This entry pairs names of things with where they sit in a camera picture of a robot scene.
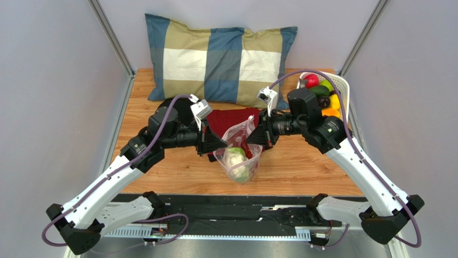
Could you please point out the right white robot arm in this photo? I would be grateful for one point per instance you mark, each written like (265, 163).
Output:
(386, 209)

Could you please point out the dark red folded cloth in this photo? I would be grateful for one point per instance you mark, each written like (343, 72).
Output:
(221, 120)

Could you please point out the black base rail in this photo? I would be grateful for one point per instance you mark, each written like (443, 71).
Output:
(240, 216)

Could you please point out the white plastic basket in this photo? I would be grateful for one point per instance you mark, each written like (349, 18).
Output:
(340, 83)

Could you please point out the black cap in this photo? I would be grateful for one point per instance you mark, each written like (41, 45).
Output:
(185, 115)

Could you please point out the red toy apple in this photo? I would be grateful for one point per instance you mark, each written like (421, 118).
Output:
(311, 80)

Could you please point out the dark purple toy plum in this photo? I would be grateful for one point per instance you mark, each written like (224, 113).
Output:
(324, 101)

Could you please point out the red toy lobster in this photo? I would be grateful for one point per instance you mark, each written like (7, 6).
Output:
(239, 140)

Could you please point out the toy cauliflower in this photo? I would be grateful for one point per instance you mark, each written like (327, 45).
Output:
(234, 160)

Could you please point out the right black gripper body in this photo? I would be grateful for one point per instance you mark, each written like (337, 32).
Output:
(267, 132)

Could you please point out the green toy avocado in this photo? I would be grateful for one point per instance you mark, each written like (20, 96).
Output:
(320, 90)

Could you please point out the orange yellow toy mango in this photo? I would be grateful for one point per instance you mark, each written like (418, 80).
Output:
(330, 112)

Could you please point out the blue beige checked pillow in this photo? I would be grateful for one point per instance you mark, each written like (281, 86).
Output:
(229, 65)

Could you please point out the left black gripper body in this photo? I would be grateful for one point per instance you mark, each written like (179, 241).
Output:
(201, 144)

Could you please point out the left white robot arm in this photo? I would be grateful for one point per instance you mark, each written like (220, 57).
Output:
(84, 220)

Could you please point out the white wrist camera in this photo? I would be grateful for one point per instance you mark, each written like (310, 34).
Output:
(200, 110)
(270, 97)

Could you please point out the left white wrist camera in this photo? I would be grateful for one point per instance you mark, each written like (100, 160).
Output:
(200, 110)

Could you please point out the clear zip top bag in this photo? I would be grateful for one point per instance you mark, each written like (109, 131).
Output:
(253, 163)

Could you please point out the light green toy fruit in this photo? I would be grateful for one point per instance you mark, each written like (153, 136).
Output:
(327, 84)

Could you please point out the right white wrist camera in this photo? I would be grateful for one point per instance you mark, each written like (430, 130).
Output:
(270, 97)

